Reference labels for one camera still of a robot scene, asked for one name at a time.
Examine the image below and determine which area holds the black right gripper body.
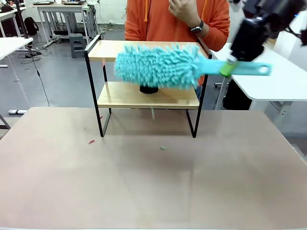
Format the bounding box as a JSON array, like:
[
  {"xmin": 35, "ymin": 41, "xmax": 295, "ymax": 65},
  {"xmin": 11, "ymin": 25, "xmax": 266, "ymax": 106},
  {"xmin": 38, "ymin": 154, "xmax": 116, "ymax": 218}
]
[{"xmin": 230, "ymin": 19, "xmax": 267, "ymax": 62}]

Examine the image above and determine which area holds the teal microfibre duster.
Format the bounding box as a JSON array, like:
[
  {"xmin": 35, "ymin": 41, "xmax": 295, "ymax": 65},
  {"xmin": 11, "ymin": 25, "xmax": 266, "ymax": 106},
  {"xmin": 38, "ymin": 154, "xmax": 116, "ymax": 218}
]
[{"xmin": 113, "ymin": 42, "xmax": 274, "ymax": 92}]

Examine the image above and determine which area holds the person's left forearm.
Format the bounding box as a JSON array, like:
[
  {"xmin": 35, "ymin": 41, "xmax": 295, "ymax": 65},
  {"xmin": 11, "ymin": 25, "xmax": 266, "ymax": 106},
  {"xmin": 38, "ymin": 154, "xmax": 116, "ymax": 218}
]
[{"xmin": 198, "ymin": 23, "xmax": 211, "ymax": 39}]

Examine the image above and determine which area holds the two-tier wood and metal shelf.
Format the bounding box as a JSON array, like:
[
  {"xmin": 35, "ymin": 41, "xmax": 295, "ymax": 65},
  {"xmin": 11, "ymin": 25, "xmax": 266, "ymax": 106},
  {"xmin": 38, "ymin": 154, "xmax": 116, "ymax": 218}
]
[{"xmin": 83, "ymin": 34, "xmax": 213, "ymax": 138}]

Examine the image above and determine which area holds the person's left hand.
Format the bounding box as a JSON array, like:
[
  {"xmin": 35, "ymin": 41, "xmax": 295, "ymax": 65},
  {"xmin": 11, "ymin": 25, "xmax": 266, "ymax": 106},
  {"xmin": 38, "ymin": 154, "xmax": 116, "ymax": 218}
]
[{"xmin": 168, "ymin": 0, "xmax": 200, "ymax": 27}]

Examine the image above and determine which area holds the white table with round corner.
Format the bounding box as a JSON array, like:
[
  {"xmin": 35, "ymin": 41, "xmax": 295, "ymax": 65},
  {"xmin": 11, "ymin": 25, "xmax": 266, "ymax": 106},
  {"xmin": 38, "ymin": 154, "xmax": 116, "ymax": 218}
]
[{"xmin": 210, "ymin": 38, "xmax": 307, "ymax": 111}]

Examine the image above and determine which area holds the black smartwatch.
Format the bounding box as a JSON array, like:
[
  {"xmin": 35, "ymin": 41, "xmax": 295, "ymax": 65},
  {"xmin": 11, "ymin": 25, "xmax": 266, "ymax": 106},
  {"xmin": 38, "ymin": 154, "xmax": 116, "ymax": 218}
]
[{"xmin": 189, "ymin": 20, "xmax": 205, "ymax": 35}]

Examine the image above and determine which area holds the orange hoodie torso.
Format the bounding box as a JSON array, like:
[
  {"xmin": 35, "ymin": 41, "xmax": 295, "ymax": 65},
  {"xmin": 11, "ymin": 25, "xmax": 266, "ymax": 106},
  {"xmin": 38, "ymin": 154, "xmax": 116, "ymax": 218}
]
[{"xmin": 124, "ymin": 0, "xmax": 231, "ymax": 52}]

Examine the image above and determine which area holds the black cylindrical container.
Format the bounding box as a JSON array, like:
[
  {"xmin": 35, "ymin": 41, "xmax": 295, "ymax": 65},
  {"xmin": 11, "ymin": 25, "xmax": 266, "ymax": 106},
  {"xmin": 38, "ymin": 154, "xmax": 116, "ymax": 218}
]
[{"xmin": 139, "ymin": 84, "xmax": 159, "ymax": 95}]

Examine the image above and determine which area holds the grey plastic step stool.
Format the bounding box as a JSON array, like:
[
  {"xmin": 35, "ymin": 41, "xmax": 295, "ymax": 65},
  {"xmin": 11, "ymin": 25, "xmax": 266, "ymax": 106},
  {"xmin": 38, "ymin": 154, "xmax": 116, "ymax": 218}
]
[{"xmin": 69, "ymin": 33, "xmax": 86, "ymax": 59}]

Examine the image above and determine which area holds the black backpack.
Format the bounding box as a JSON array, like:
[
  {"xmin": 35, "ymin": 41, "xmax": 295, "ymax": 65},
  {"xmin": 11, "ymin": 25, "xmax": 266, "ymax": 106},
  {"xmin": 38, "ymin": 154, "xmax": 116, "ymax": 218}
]
[{"xmin": 24, "ymin": 17, "xmax": 40, "ymax": 36}]

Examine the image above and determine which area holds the black stand pole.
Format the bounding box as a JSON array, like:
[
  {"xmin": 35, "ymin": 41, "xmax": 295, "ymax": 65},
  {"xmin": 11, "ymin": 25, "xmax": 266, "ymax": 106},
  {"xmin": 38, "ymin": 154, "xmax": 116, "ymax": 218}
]
[{"xmin": 14, "ymin": 0, "xmax": 35, "ymax": 39}]

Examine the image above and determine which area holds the white desk with dark items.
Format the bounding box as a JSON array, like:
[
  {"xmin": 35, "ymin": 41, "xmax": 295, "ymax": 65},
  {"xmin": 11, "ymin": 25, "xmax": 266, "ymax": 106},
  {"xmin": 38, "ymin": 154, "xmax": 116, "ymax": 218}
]
[{"xmin": 0, "ymin": 2, "xmax": 27, "ymax": 38}]

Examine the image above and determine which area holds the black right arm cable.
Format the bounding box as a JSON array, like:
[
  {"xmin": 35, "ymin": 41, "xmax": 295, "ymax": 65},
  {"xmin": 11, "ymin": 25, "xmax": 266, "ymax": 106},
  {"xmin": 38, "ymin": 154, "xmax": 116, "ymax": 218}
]
[{"xmin": 284, "ymin": 23, "xmax": 307, "ymax": 46}]

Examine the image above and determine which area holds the white metal-frame desk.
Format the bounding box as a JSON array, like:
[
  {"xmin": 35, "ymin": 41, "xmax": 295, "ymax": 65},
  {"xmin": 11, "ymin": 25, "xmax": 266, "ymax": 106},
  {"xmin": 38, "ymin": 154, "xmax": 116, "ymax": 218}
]
[{"xmin": 33, "ymin": 1, "xmax": 98, "ymax": 46}]

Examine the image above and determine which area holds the black floor cable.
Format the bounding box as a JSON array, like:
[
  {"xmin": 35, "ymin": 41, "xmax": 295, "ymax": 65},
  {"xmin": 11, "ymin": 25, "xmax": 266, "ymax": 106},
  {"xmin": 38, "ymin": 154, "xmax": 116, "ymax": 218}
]
[{"xmin": 28, "ymin": 45, "xmax": 50, "ymax": 107}]

